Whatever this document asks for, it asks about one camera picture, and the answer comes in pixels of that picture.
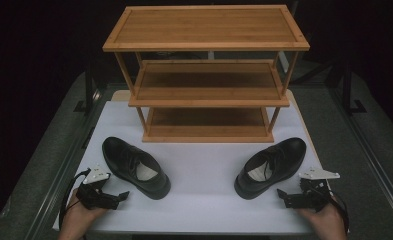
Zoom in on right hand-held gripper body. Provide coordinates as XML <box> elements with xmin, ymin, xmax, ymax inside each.
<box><xmin>283</xmin><ymin>167</ymin><xmax>341</xmax><ymax>213</ymax></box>

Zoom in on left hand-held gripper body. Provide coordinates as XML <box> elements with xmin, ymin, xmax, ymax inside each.
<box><xmin>75</xmin><ymin>164</ymin><xmax>122</xmax><ymax>211</ymax></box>

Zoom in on black leather lace-up shoe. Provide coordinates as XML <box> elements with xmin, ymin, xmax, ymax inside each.
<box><xmin>233</xmin><ymin>136</ymin><xmax>308</xmax><ymax>201</ymax></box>
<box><xmin>101</xmin><ymin>136</ymin><xmax>172</xmax><ymax>201</ymax></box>

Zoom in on wooden three-tier shoe rack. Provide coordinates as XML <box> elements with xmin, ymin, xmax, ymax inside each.
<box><xmin>102</xmin><ymin>4</ymin><xmax>311</xmax><ymax>144</ymax></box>

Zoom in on person's left hand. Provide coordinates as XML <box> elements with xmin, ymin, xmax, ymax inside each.
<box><xmin>57</xmin><ymin>189</ymin><xmax>109</xmax><ymax>240</ymax></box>

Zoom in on person's right hand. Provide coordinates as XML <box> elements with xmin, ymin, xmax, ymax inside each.
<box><xmin>297</xmin><ymin>195</ymin><xmax>349</xmax><ymax>240</ymax></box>

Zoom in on white foam mat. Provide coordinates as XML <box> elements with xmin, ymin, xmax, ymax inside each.
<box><xmin>52</xmin><ymin>99</ymin><xmax>351</xmax><ymax>235</ymax></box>

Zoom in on black metal stand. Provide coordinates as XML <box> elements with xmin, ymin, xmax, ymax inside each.
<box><xmin>73</xmin><ymin>61</ymin><xmax>102</xmax><ymax>116</ymax></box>
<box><xmin>341</xmin><ymin>61</ymin><xmax>368</xmax><ymax>116</ymax></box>

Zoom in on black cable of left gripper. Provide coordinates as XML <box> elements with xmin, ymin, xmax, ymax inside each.
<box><xmin>58</xmin><ymin>168</ymin><xmax>92</xmax><ymax>232</ymax></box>

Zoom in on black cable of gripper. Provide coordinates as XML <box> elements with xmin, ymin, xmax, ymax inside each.
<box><xmin>58</xmin><ymin>168</ymin><xmax>92</xmax><ymax>232</ymax></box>
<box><xmin>328</xmin><ymin>189</ymin><xmax>351</xmax><ymax>234</ymax></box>

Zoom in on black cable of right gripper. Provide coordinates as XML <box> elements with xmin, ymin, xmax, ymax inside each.
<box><xmin>328</xmin><ymin>189</ymin><xmax>351</xmax><ymax>234</ymax></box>

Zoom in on aluminium frame rail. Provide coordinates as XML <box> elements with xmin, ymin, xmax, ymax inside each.
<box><xmin>328</xmin><ymin>88</ymin><xmax>393</xmax><ymax>229</ymax></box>
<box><xmin>23</xmin><ymin>89</ymin><xmax>118</xmax><ymax>240</ymax></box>

